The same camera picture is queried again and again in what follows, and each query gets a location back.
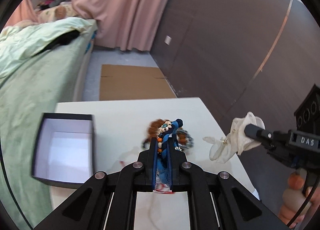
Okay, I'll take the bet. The green bed mattress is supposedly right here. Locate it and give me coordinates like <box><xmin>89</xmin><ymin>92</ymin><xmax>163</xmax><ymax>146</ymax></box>
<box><xmin>1</xmin><ymin>27</ymin><xmax>98</xmax><ymax>229</ymax></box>

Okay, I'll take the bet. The pink curtain at window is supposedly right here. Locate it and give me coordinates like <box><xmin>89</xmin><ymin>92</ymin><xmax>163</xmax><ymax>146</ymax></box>
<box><xmin>5</xmin><ymin>0</ymin><xmax>38</xmax><ymax>27</ymax></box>

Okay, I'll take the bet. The white wall socket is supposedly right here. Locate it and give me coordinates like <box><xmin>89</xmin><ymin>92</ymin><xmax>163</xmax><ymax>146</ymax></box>
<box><xmin>164</xmin><ymin>35</ymin><xmax>171</xmax><ymax>45</ymax></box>

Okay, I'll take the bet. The blue beaded necklace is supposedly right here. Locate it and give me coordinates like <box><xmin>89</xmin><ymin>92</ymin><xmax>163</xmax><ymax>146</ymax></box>
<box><xmin>153</xmin><ymin>118</ymin><xmax>186</xmax><ymax>192</ymax></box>

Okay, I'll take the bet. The person's right hand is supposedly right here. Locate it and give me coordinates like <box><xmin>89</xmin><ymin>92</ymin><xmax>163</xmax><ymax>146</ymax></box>
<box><xmin>278</xmin><ymin>173</ymin><xmax>312</xmax><ymax>225</ymax></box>

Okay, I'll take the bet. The black garment on bed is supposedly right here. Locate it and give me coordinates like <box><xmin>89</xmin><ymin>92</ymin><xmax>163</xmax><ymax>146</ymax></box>
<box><xmin>45</xmin><ymin>30</ymin><xmax>80</xmax><ymax>50</ymax></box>

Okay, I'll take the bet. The light green duvet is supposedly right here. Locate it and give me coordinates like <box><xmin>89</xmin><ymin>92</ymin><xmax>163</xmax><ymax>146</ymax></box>
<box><xmin>1</xmin><ymin>17</ymin><xmax>97</xmax><ymax>86</ymax></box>

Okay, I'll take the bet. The red braided string bracelet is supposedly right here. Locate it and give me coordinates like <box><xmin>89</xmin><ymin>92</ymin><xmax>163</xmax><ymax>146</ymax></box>
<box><xmin>119</xmin><ymin>160</ymin><xmax>176</xmax><ymax>195</ymax></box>

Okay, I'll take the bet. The floral pillow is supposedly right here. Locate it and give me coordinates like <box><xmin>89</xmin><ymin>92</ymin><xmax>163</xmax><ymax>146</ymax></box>
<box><xmin>38</xmin><ymin>4</ymin><xmax>78</xmax><ymax>23</ymax></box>

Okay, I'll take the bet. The flat cardboard sheet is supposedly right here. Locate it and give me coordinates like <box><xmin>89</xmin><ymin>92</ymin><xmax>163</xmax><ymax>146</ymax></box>
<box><xmin>99</xmin><ymin>65</ymin><xmax>176</xmax><ymax>100</ymax></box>

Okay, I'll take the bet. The brown rudraksha bead bracelet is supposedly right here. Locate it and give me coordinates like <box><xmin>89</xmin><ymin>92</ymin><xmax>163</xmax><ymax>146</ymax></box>
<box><xmin>142</xmin><ymin>119</ymin><xmax>171</xmax><ymax>149</ymax></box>

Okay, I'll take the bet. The white organza pouch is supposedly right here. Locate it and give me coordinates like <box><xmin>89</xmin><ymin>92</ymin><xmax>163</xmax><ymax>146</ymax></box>
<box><xmin>203</xmin><ymin>112</ymin><xmax>265</xmax><ymax>163</ymax></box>

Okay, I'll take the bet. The black jewelry box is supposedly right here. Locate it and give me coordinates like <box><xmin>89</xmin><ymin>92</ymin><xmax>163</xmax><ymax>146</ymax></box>
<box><xmin>31</xmin><ymin>112</ymin><xmax>96</xmax><ymax>189</ymax></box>

